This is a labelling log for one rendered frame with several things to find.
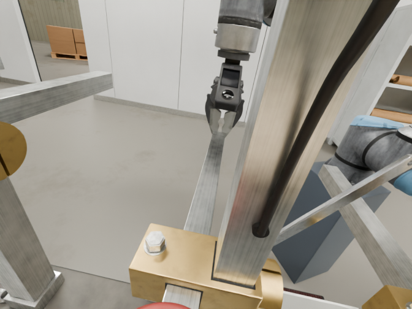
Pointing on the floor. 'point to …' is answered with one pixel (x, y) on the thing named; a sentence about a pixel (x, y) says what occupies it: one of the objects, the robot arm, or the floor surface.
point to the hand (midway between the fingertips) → (218, 138)
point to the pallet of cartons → (67, 43)
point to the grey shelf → (383, 75)
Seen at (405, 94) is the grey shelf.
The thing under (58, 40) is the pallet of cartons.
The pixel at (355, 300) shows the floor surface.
